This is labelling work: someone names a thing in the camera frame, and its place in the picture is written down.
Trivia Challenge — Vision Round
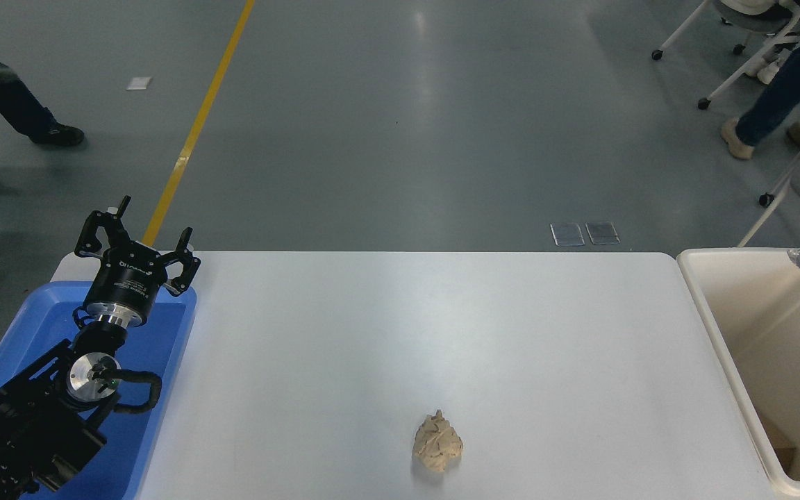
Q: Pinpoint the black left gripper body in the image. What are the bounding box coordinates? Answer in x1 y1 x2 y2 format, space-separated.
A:
85 242 169 318

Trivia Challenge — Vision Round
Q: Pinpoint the clear floor plate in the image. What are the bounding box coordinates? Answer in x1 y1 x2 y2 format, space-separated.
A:
551 223 585 247
585 222 621 245

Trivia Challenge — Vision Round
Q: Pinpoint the blue plastic tray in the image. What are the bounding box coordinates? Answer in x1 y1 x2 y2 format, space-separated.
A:
0 280 199 500

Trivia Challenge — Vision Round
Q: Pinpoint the person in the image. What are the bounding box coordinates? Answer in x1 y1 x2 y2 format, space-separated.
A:
0 6 86 208
719 0 800 161
746 0 790 85

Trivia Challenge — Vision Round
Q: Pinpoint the crumpled tan paper ball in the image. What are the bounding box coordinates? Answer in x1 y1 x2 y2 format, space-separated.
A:
412 410 464 473

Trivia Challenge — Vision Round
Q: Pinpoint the large pale bin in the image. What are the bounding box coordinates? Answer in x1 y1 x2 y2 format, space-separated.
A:
676 248 800 498

